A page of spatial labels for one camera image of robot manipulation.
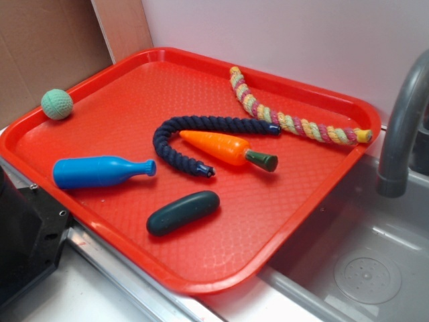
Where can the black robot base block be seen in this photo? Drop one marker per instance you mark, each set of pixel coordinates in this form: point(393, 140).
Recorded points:
point(34, 227)

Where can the dark green plastic pickle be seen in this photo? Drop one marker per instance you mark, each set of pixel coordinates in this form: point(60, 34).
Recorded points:
point(182, 212)

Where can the red plastic tray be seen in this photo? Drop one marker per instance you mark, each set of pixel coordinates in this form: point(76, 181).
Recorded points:
point(116, 113)

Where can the orange plastic carrot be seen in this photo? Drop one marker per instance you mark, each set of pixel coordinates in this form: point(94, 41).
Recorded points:
point(230, 149)

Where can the blue plastic bottle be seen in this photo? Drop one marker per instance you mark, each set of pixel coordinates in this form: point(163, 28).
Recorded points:
point(101, 171)

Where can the green rubber ball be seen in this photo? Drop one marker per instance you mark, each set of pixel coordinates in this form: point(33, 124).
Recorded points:
point(57, 104)

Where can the grey toy sink basin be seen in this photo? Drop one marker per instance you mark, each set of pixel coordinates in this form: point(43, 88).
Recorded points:
point(359, 256)

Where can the grey sink faucet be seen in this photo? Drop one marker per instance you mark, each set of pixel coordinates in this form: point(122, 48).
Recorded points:
point(405, 146)

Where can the brown cardboard panel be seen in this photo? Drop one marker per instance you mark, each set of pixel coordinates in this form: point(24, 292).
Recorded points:
point(57, 44)

